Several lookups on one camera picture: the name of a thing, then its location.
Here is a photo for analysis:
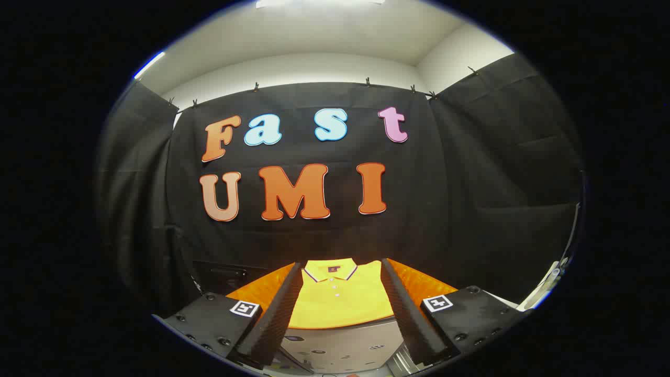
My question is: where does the yellow polo shirt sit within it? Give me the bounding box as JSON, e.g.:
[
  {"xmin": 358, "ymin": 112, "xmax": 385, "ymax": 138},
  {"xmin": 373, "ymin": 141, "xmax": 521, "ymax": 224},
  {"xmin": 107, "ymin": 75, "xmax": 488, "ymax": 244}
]
[{"xmin": 287, "ymin": 258, "xmax": 396, "ymax": 330}]

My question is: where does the black backdrop cloth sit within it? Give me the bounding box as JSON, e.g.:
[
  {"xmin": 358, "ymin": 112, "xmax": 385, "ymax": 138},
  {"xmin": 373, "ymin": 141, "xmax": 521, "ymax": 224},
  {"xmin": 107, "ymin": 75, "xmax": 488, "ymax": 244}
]
[{"xmin": 94, "ymin": 52, "xmax": 584, "ymax": 320}]

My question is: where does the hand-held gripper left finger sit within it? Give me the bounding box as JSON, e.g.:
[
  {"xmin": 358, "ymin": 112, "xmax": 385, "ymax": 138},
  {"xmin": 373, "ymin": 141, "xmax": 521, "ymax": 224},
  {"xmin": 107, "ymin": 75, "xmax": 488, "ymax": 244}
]
[{"xmin": 152, "ymin": 261, "xmax": 305, "ymax": 366}]

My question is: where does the ceiling light strip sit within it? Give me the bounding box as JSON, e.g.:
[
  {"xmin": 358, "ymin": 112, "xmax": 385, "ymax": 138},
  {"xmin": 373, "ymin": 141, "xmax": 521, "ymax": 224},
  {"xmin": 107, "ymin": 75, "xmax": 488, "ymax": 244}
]
[
  {"xmin": 133, "ymin": 51, "xmax": 166, "ymax": 80},
  {"xmin": 255, "ymin": 0, "xmax": 385, "ymax": 9}
]

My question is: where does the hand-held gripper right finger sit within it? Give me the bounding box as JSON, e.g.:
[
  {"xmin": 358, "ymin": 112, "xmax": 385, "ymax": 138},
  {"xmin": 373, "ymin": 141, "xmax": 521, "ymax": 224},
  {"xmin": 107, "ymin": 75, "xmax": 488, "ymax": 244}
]
[{"xmin": 381, "ymin": 257, "xmax": 530, "ymax": 367}]

